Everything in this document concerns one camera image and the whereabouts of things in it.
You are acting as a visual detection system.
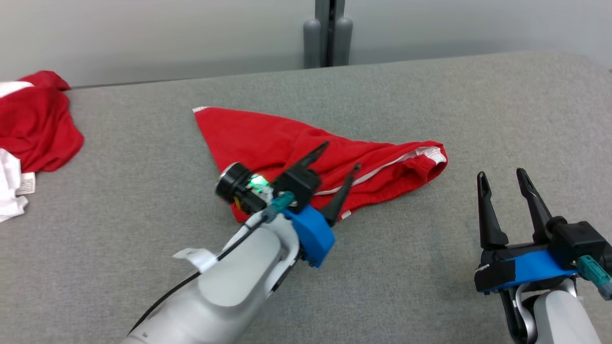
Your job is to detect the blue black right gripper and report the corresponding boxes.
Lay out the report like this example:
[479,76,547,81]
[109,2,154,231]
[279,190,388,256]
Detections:
[474,168,580,295]

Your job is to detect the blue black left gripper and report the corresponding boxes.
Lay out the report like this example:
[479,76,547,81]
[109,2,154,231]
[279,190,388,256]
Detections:
[281,141,362,269]

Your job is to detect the red shorts with white trim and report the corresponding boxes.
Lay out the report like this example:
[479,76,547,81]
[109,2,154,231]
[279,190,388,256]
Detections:
[193,106,449,224]

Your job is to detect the red shirt with white sleeves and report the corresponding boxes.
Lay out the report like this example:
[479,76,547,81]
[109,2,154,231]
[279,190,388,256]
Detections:
[0,70,85,223]

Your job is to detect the white tape label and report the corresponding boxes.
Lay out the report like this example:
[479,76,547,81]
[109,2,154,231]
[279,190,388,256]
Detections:
[173,247,219,273]

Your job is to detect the teal left camera connector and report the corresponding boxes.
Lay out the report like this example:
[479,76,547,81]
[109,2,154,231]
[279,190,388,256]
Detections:
[266,191,295,216]

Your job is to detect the teal camera connector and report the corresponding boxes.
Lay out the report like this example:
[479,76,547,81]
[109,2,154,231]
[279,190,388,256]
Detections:
[266,191,295,216]
[577,255,612,301]

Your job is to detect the teal right camera connector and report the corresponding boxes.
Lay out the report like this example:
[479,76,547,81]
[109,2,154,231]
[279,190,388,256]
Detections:
[577,255,612,301]

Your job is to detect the grey metal frame post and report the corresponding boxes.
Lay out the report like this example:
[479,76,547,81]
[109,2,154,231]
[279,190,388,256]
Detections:
[303,0,353,68]

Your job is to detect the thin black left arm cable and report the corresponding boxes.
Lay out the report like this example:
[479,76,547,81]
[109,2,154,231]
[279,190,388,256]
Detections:
[127,217,266,335]

